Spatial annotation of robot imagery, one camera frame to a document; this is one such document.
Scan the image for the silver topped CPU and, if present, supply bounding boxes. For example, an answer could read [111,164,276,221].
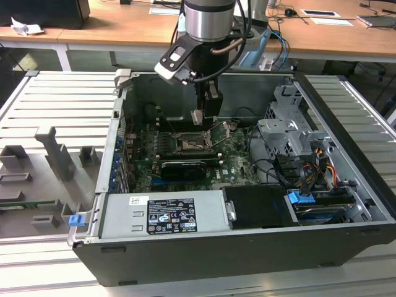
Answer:
[190,108,205,127]

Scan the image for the metal socket cover frame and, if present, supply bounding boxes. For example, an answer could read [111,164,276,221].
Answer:
[206,121,232,148]

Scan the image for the metal CPU socket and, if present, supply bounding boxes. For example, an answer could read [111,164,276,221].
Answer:
[173,132,217,152]

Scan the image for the pale blue teach pendant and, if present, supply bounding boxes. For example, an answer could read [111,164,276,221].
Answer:
[238,28,272,68]

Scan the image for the wooden office desk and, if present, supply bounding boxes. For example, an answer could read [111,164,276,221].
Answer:
[0,0,396,64]

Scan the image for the silver drive cage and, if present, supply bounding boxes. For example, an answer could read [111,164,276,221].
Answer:
[247,84,337,174]

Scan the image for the green motherboard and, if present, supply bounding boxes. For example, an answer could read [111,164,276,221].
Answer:
[123,120,264,193]

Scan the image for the black graphics card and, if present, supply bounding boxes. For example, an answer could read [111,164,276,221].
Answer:
[159,160,209,184]

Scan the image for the white paper sheet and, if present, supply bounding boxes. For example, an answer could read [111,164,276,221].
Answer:
[309,17,355,27]

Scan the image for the black plastic shroud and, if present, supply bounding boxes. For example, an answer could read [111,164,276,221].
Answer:
[222,184,300,230]

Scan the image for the hard disk blue carrier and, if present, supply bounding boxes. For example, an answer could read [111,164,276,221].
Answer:
[286,189,356,226]

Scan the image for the black rectangular box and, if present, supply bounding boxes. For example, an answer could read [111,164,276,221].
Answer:
[0,0,91,30]

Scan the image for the grey power supply unit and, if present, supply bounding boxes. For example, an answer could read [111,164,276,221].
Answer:
[98,189,238,239]

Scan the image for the grey parts rack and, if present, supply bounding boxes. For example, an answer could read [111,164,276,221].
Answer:
[0,125,108,239]

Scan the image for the dark flat notebook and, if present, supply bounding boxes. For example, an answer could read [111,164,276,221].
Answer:
[356,14,396,30]

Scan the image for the crumpled white paper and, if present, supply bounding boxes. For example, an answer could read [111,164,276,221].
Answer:
[10,17,45,37]

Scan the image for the open black PC case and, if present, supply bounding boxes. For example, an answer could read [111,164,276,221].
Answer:
[67,68,396,287]

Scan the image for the blue case latch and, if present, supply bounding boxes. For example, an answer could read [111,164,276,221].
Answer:
[68,213,86,228]

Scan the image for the green RAM stick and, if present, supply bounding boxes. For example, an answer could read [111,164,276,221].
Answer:
[0,200,58,210]

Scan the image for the black camera bracket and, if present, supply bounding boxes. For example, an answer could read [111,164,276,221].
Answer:
[159,36,204,75]

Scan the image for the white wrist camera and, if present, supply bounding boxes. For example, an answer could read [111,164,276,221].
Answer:
[153,46,188,85]

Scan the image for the thin wire locking lever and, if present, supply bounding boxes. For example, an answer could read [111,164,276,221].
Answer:
[156,105,178,137]

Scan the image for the blue cable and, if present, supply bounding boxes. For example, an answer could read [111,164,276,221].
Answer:
[269,30,290,74]

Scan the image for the black disk wire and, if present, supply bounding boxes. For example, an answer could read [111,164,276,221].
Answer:
[298,163,312,196]

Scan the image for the coloured power wire bundle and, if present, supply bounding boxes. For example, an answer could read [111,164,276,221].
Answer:
[301,147,338,191]

